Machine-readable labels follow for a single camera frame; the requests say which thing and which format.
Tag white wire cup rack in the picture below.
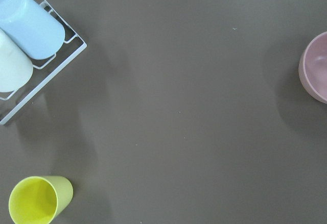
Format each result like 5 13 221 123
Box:
1 0 87 125

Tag small pink bowl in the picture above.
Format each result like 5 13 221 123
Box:
298 32 326 104

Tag yellow plastic cup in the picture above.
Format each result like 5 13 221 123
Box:
8 176 74 223

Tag blue plastic cup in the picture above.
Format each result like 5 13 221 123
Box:
1 0 65 60

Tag white plastic cup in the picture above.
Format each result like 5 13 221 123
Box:
1 30 33 92

